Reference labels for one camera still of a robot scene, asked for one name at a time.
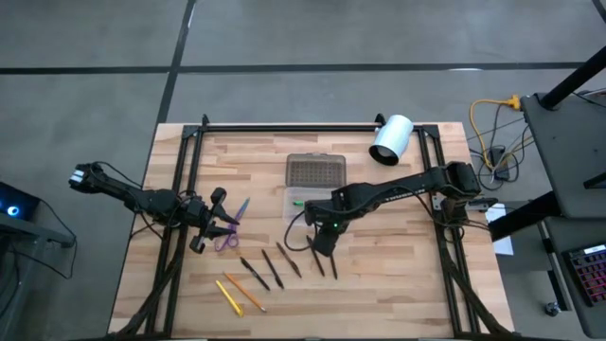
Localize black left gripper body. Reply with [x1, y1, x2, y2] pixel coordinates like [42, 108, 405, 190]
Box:
[182, 186, 227, 254]

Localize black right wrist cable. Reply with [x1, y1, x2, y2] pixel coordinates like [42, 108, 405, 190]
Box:
[282, 209, 316, 253]

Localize dark grey side desk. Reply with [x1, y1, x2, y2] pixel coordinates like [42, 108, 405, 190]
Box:
[544, 215, 606, 340]
[519, 92, 606, 219]

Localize computer with blue light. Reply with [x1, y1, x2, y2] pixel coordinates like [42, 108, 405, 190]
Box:
[0, 181, 43, 223]

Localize black diagonal pole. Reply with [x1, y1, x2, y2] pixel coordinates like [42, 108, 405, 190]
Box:
[539, 45, 606, 111]

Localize brown pen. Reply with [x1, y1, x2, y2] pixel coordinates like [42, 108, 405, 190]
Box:
[276, 241, 303, 279]

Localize yellow extension cable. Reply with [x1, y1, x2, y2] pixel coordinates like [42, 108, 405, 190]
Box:
[468, 94, 522, 162]

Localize clear plastic container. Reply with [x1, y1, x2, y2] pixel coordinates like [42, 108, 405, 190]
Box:
[282, 153, 349, 228]

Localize black desk beam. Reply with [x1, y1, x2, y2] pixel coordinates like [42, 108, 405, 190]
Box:
[487, 190, 564, 242]

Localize black power adapter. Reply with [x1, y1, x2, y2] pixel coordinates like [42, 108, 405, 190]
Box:
[487, 146, 511, 182]

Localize black floor cable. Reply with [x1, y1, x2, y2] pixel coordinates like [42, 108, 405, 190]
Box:
[466, 101, 539, 190]

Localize grey equipment cart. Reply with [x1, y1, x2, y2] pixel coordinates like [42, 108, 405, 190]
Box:
[0, 211, 77, 341]

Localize backlit keyboard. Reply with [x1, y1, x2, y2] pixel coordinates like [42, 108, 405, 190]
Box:
[562, 243, 606, 307]

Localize white cylindrical spot lamp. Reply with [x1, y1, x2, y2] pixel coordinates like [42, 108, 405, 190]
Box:
[367, 114, 415, 167]

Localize white paper sheet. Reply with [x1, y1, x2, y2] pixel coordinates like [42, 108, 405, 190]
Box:
[485, 202, 515, 257]

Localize yellow highlighter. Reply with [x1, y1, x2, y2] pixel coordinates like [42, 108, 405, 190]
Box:
[215, 278, 245, 318]

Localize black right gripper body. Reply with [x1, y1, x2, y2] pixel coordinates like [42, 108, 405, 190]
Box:
[304, 197, 352, 259]

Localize purple scissors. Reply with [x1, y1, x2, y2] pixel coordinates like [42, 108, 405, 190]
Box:
[213, 197, 251, 253]

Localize orange pencil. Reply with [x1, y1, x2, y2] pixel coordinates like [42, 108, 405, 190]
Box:
[223, 272, 268, 314]

